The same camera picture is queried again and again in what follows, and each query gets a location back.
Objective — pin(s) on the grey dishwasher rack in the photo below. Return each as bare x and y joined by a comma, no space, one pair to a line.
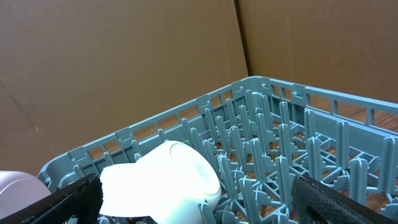
256,133

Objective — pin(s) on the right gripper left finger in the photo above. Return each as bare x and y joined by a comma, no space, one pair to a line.
81,200

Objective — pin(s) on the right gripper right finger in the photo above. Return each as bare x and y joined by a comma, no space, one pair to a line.
314,202

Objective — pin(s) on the white bowl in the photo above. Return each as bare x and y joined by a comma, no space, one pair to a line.
167,184

